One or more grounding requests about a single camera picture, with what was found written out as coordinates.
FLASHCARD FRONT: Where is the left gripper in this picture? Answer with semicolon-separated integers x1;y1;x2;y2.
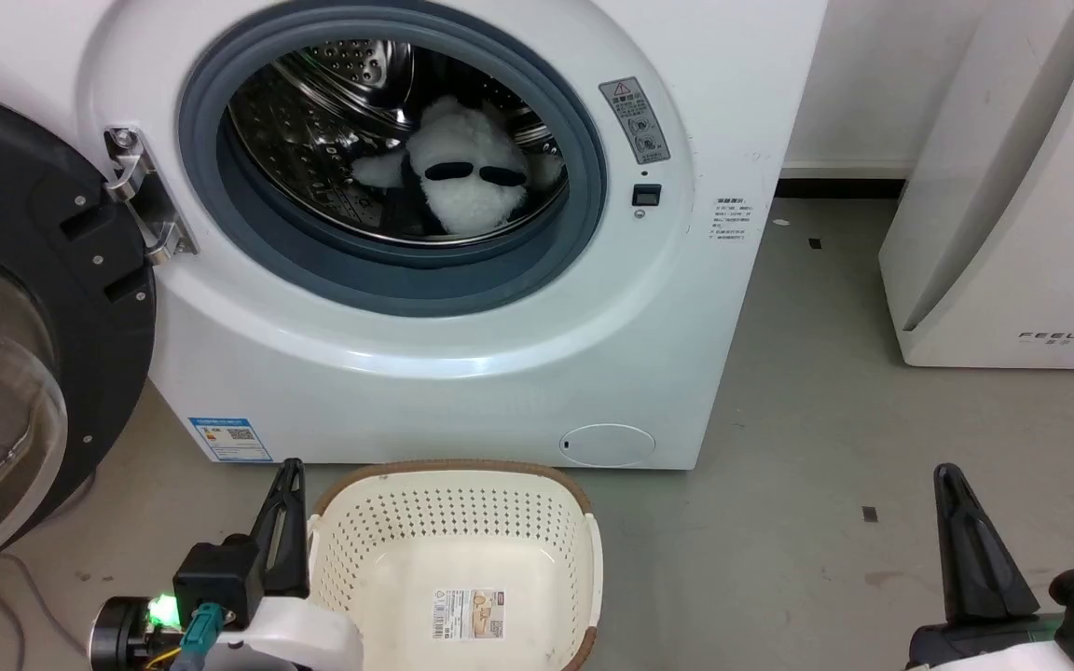
172;458;363;671

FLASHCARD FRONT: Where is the cream perforated laundry basket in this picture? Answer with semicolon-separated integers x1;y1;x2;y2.
307;459;604;671

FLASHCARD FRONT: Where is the basket product label sticker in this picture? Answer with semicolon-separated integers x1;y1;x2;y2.
432;587;506;642

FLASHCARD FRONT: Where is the white front-load washing machine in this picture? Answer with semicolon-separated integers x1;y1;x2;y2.
0;0;829;472

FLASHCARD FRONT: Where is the white panda plush toy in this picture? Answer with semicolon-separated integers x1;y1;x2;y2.
352;95;564;236

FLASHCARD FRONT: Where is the blue energy label sticker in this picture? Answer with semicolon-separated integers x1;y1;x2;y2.
188;417;273;464

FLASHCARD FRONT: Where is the grey rubber door gasket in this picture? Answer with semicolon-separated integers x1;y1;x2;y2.
176;7;609;318

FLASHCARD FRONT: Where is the dark grey glass washer door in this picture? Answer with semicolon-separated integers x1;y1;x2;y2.
0;82;158;586

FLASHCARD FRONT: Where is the white floor-standing appliance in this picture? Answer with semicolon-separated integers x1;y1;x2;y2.
878;0;1074;370

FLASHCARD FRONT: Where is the round white filter cover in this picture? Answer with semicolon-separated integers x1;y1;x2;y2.
559;423;657;468

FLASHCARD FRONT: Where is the metal door hinge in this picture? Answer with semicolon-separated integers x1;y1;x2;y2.
103;126;199;267

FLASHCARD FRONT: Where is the black baseboard strip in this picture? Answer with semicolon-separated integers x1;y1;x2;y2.
775;177;906;199

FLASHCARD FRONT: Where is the perforated steel washer drum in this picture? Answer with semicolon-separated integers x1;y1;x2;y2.
227;39;571;248

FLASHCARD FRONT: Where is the small printed text label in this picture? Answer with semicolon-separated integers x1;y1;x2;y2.
710;196;754;243

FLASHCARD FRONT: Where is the grey warning sticker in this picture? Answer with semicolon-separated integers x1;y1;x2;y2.
599;76;670;166

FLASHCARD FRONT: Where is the teal connector cable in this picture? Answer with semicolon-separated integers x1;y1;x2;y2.
169;603;225;671

